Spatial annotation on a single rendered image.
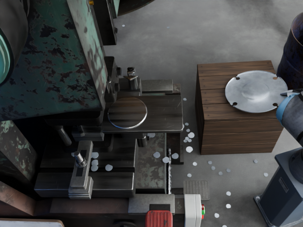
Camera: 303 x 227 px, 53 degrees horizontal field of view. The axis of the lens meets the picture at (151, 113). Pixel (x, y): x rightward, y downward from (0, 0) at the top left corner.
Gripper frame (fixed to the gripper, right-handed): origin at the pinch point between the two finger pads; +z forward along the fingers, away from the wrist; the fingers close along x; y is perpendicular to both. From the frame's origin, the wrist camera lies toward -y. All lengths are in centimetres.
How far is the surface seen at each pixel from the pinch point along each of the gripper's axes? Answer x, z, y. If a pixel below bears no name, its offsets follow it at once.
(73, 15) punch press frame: -91, 28, 77
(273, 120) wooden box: 8.1, 1.9, 10.1
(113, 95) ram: -58, 40, 64
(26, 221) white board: -27, 66, 97
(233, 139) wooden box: 22.5, 19.4, 16.3
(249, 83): 0.3, 16.5, -3.7
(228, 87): 1.2, 26.1, -0.5
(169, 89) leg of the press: -30, 40, 35
